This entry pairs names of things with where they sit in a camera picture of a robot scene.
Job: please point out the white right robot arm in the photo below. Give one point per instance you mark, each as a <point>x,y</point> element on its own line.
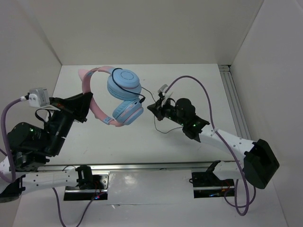
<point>256,158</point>

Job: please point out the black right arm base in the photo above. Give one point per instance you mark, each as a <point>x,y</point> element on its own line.
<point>207,185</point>

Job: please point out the aluminium rail right side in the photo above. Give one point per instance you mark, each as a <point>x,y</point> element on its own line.
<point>234,102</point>

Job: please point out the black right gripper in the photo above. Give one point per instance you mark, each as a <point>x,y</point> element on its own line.
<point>155,109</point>

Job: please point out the aluminium rail front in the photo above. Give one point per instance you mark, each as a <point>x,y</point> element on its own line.
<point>196,166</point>

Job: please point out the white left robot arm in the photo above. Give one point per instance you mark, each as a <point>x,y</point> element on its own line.
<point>29,147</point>

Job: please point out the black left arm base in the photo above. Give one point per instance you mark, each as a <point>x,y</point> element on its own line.
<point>92,184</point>

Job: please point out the aluminium rail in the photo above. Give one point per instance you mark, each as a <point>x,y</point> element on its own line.
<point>234,102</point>
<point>196,166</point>

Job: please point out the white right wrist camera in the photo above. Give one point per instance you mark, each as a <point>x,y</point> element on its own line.
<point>164,95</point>

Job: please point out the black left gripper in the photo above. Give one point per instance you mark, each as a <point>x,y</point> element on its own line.
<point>77,106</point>

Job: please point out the pink and blue cat headphones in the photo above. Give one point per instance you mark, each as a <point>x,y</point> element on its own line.
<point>121,84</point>

